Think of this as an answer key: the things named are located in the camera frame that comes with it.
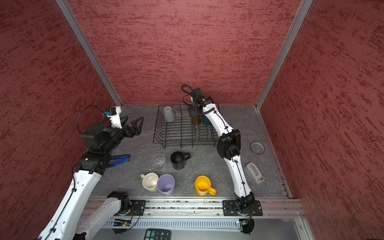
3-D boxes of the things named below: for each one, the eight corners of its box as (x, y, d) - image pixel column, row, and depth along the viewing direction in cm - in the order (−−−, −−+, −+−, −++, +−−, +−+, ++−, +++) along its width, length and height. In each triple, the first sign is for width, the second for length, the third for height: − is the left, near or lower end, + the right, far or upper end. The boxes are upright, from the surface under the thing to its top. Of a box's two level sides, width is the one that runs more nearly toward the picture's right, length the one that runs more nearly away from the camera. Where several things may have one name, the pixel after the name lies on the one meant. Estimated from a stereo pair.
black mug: (169, 165, 91) (167, 159, 83) (178, 152, 96) (177, 145, 89) (181, 172, 88) (179, 166, 81) (189, 158, 94) (189, 151, 87)
